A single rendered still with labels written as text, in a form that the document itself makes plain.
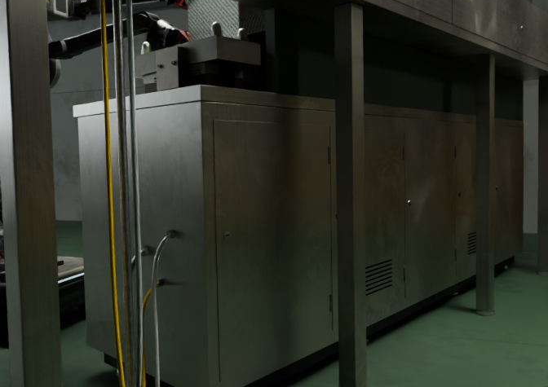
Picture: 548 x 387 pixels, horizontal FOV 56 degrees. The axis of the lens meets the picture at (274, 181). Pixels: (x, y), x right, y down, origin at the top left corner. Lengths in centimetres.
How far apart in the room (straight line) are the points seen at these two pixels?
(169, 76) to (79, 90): 494
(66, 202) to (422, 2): 533
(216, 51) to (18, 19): 59
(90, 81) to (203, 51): 494
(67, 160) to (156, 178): 505
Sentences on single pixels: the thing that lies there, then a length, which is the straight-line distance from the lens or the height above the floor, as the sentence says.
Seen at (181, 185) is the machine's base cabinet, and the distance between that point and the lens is 134.
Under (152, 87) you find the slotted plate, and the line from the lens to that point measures 157.
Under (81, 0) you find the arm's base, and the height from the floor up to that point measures 146.
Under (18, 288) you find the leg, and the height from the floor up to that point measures 53.
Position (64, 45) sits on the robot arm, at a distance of 206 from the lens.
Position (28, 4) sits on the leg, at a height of 96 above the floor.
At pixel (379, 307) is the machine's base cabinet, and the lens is 198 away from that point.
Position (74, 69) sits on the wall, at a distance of 644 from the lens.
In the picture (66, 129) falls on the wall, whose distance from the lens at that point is 646.
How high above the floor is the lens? 72
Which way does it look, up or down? 3 degrees down
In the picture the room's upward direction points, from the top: 1 degrees counter-clockwise
